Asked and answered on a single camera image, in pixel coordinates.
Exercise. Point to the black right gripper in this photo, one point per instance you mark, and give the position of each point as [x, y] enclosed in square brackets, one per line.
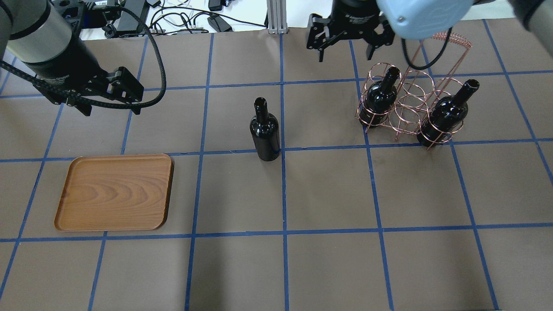
[355, 17]

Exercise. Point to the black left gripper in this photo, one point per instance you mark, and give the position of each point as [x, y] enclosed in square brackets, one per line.
[68, 66]

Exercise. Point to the dark wine bottle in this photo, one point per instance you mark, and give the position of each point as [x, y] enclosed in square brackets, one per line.
[379, 99]
[446, 114]
[264, 128]

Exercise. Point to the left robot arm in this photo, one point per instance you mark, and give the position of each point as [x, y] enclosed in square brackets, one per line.
[66, 70]

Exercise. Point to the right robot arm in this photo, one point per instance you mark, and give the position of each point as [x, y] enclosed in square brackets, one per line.
[413, 20]

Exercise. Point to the wooden tray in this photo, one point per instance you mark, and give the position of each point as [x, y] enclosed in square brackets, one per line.
[118, 193]

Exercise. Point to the copper wire wine basket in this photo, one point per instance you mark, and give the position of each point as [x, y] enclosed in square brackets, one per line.
[417, 91]

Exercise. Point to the aluminium frame post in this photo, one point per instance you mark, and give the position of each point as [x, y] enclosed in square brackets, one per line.
[276, 17]

